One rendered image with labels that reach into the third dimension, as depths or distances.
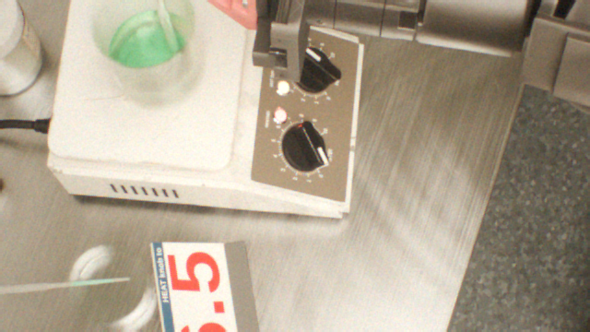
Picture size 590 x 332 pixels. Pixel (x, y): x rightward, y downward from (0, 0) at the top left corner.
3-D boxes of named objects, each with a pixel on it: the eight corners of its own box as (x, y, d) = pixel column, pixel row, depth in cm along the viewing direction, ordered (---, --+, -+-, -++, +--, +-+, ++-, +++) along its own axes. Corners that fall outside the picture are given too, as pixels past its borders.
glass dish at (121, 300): (165, 307, 80) (161, 302, 77) (92, 342, 79) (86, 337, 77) (134, 237, 81) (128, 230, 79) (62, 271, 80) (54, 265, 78)
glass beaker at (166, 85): (195, 125, 74) (181, 78, 66) (100, 105, 75) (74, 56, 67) (221, 27, 76) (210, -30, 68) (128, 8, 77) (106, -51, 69)
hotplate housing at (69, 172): (363, 50, 85) (367, 5, 77) (348, 224, 81) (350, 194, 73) (64, 26, 86) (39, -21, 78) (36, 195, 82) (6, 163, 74)
